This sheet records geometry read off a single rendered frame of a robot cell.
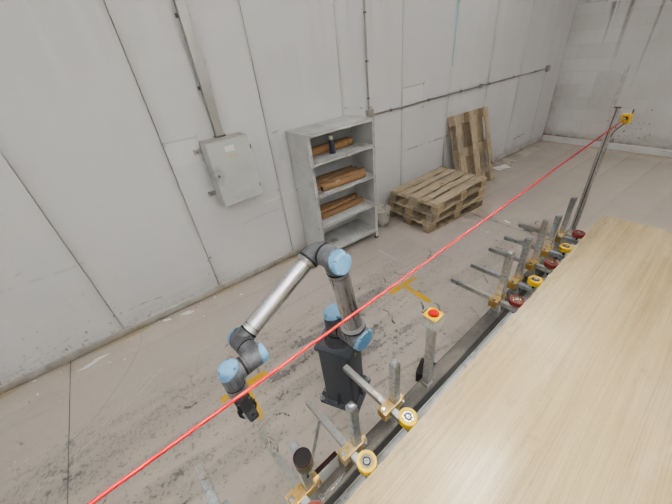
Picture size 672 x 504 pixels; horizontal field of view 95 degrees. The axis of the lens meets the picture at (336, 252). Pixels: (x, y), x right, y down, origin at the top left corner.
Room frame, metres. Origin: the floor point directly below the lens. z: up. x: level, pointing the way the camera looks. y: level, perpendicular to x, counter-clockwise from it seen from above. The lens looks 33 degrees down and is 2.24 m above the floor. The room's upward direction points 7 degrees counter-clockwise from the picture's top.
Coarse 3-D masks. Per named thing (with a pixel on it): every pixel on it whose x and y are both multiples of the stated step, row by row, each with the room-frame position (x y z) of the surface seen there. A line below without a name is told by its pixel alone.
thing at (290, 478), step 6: (258, 432) 0.73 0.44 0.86; (264, 432) 0.72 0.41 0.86; (264, 438) 0.70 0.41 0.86; (276, 456) 0.62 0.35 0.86; (276, 462) 0.60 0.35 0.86; (282, 462) 0.59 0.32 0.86; (282, 468) 0.57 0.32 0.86; (288, 468) 0.57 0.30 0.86; (288, 474) 0.55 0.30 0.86; (288, 480) 0.53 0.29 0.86; (294, 480) 0.52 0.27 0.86; (294, 486) 0.50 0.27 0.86; (306, 498) 0.46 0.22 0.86
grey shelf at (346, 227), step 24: (336, 120) 3.74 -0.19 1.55; (360, 120) 3.57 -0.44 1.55; (288, 144) 3.51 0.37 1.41; (312, 144) 3.69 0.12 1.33; (360, 144) 3.72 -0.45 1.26; (312, 168) 3.16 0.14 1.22; (336, 168) 3.85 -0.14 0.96; (312, 192) 3.20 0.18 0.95; (336, 192) 3.31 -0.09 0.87; (360, 192) 3.90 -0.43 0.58; (312, 216) 3.27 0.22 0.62; (336, 216) 3.40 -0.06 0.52; (360, 216) 3.93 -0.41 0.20; (312, 240) 3.36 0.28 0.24; (336, 240) 3.46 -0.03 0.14
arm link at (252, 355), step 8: (248, 344) 0.95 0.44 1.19; (256, 344) 0.94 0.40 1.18; (240, 352) 0.92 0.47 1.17; (248, 352) 0.90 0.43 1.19; (256, 352) 0.90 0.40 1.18; (264, 352) 0.90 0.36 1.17; (240, 360) 0.86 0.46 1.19; (248, 360) 0.86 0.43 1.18; (256, 360) 0.87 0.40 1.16; (264, 360) 0.89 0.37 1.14; (248, 368) 0.84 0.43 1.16; (256, 368) 0.86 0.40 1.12
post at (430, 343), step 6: (426, 330) 0.96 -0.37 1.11; (426, 336) 0.96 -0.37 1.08; (432, 336) 0.93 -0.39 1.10; (426, 342) 0.96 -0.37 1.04; (432, 342) 0.94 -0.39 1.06; (426, 348) 0.95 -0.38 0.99; (432, 348) 0.94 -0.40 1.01; (426, 354) 0.95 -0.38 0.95; (432, 354) 0.94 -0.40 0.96; (426, 360) 0.95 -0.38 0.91; (432, 360) 0.95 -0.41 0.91; (426, 366) 0.95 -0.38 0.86; (432, 366) 0.95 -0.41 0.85; (426, 372) 0.94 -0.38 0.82; (426, 378) 0.94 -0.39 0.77; (426, 384) 0.94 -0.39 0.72
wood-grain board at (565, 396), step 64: (576, 256) 1.61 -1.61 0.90; (640, 256) 1.53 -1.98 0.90; (512, 320) 1.14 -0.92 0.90; (576, 320) 1.09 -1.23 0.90; (640, 320) 1.04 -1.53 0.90; (512, 384) 0.78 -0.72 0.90; (576, 384) 0.74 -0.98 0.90; (640, 384) 0.71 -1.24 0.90; (448, 448) 0.55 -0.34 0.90; (512, 448) 0.53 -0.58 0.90; (576, 448) 0.50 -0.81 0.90; (640, 448) 0.47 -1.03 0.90
